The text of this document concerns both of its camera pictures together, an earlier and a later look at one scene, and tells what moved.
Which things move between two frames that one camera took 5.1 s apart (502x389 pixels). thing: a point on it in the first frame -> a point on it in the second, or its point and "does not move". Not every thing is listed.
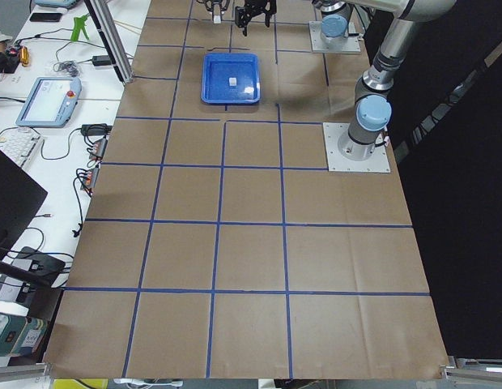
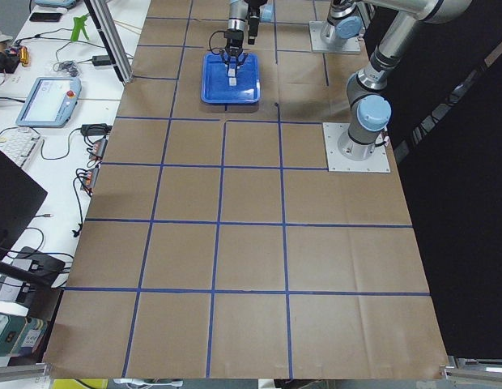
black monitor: x=16 y=199 does not move
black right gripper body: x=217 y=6 -> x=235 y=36
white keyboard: x=19 y=144 does not move
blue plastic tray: x=218 y=68 does not move
